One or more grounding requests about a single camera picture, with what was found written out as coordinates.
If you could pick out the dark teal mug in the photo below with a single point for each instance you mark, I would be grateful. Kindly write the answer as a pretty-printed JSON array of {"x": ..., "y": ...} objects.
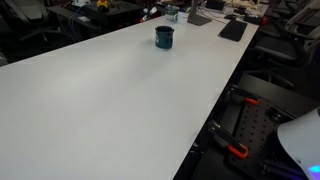
[{"x": 164, "y": 39}]

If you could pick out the white marker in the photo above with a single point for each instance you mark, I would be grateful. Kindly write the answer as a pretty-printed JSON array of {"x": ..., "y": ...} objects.
[{"x": 149, "y": 14}]

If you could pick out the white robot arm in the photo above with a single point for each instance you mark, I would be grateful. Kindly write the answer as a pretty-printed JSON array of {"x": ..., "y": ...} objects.
[{"x": 301, "y": 140}]

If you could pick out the white ceramic mug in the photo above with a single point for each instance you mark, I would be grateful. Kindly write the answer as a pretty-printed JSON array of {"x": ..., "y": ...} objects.
[{"x": 182, "y": 17}]

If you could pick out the grey monitor stand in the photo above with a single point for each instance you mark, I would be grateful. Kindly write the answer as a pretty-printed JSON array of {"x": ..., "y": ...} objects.
[{"x": 198, "y": 18}]

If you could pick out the black desk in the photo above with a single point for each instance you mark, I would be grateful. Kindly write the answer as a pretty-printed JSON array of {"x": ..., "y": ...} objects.
[{"x": 116, "y": 9}]

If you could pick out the black flat pad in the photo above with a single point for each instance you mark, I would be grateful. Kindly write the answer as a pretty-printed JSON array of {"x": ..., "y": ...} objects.
[{"x": 233, "y": 30}]

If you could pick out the black computer mouse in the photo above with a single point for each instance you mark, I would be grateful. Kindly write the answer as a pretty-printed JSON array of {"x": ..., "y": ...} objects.
[{"x": 230, "y": 16}]

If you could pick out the black box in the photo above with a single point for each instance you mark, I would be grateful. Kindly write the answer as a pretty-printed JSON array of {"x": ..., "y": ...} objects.
[{"x": 215, "y": 4}]

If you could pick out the yellow toy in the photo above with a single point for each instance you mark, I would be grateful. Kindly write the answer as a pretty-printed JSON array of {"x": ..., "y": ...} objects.
[{"x": 102, "y": 4}]

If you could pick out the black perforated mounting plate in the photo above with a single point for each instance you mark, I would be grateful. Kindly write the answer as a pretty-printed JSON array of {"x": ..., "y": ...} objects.
[{"x": 256, "y": 130}]

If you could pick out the black robot cart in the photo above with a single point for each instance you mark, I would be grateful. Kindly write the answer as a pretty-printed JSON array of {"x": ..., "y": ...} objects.
[{"x": 283, "y": 95}]

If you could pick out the black office chair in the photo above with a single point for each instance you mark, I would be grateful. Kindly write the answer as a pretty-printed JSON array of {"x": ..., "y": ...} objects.
[{"x": 280, "y": 50}]

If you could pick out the grey mesh office chair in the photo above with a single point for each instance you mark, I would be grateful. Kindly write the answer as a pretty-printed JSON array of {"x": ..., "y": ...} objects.
[{"x": 305, "y": 15}]

